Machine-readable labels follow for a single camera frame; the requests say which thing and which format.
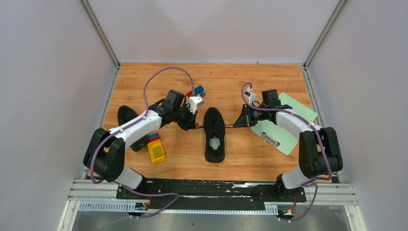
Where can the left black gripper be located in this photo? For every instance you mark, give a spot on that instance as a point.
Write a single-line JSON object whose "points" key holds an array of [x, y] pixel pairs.
{"points": [[191, 117]]}

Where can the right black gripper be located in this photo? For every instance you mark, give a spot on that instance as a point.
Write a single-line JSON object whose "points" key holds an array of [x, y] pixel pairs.
{"points": [[246, 117]]}

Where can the black shoelace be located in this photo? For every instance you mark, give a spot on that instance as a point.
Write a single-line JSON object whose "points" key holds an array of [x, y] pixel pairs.
{"points": [[197, 126]]}

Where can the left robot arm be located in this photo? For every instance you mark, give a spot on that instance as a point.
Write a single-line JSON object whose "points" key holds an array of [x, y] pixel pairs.
{"points": [[105, 155]]}

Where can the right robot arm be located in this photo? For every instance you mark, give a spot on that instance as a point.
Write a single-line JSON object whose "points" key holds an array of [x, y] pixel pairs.
{"points": [[319, 150]]}

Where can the toy brick car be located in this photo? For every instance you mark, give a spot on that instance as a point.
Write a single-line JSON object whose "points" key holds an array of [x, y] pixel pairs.
{"points": [[200, 91]]}

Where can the green clipboard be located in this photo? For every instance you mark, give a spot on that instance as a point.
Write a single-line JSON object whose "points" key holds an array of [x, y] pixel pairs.
{"points": [[287, 141]]}

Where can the yellow toy block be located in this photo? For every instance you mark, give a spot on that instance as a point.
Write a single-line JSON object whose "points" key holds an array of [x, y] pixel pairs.
{"points": [[156, 149]]}

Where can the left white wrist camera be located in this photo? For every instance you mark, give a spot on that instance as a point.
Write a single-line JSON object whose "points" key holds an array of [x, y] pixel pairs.
{"points": [[194, 103]]}

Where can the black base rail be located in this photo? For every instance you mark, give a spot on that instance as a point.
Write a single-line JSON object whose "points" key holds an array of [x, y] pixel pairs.
{"points": [[211, 194]]}

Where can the white cable duct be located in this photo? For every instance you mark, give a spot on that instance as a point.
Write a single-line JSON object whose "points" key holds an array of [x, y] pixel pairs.
{"points": [[134, 207]]}

